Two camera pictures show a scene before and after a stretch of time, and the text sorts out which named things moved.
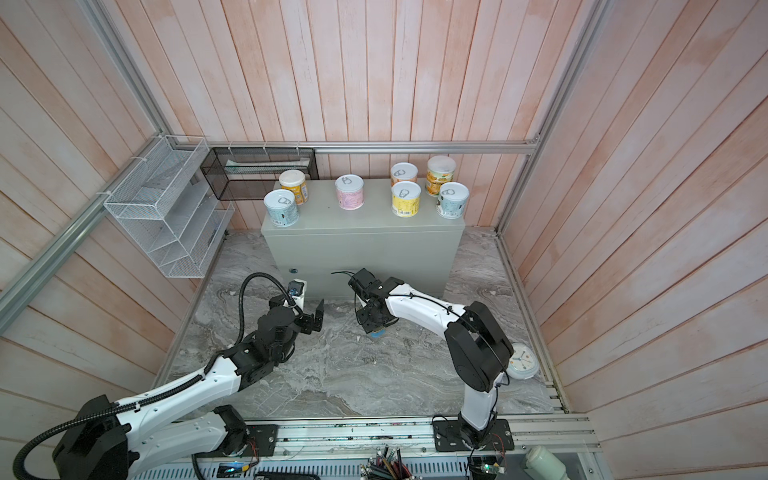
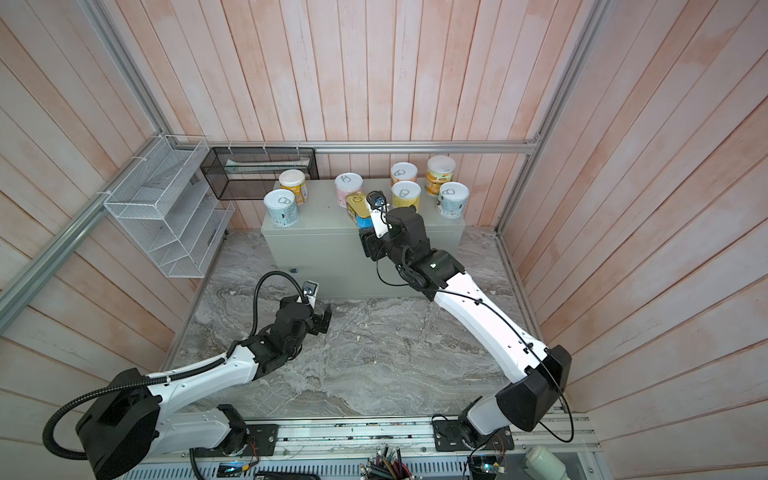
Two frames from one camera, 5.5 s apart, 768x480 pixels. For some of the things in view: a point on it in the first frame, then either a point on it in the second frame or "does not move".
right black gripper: (365, 321) -> (372, 245)
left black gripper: (308, 323) does not move
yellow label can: (295, 181) does not move
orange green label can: (440, 170) does not move
